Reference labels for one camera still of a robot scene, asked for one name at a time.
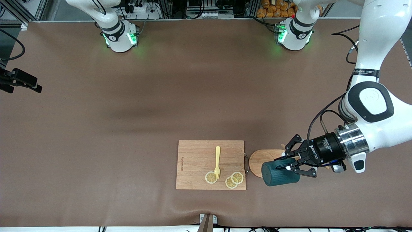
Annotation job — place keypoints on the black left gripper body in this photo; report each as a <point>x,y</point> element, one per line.
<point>325,148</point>

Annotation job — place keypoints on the dark green cup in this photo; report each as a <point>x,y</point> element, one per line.
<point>276,175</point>

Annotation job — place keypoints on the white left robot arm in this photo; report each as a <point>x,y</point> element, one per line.
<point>386,129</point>

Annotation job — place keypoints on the wooden cup rack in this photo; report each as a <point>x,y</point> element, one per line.
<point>257,162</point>

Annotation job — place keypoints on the lemon slice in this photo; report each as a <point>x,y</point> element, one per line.
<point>237,178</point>
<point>229,184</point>
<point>209,178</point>

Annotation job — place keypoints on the yellow plastic fork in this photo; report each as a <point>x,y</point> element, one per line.
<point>218,154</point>

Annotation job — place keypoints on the wooden cutting board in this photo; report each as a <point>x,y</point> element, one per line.
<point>196,161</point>

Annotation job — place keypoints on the white power strip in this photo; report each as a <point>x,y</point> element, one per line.
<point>215,14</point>
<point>141,9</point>

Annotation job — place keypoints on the orange snack bag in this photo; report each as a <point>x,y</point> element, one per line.
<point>270,9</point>

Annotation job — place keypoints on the grey camera bracket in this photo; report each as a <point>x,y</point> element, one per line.
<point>206,225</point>

